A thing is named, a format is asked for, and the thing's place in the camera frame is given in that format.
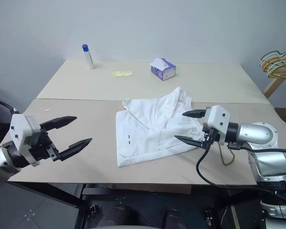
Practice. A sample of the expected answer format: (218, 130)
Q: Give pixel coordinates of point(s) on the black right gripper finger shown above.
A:
(189, 141)
(196, 113)

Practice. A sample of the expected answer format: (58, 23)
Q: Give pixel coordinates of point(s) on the black metal table frame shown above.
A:
(97, 190)

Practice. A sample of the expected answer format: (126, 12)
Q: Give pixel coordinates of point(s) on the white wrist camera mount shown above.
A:
(17, 128)
(217, 119)

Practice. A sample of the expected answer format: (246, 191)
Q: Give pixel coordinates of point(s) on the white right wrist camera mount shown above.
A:
(217, 119)

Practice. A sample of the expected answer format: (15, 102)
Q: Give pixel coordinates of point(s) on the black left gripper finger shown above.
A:
(59, 122)
(76, 147)

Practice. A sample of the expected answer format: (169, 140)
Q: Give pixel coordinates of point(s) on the purple white tissue box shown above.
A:
(165, 71)

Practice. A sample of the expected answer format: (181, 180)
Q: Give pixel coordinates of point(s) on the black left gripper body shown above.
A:
(41, 150)

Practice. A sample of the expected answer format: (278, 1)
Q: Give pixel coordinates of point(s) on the wooden clothes rack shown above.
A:
(274, 86)

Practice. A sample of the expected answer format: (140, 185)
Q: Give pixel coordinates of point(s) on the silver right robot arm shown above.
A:
(264, 148)

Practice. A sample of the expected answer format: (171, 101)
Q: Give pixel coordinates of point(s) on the yellow plastic packet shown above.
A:
(122, 73)

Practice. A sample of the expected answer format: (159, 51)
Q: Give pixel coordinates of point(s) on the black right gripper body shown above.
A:
(211, 137)

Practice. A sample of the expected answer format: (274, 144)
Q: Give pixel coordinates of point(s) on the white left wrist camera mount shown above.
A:
(17, 128)

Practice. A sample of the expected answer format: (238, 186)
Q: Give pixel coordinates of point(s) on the white shorts garment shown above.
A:
(143, 133)

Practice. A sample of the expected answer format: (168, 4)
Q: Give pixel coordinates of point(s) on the white bottle blue cap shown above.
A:
(89, 59)

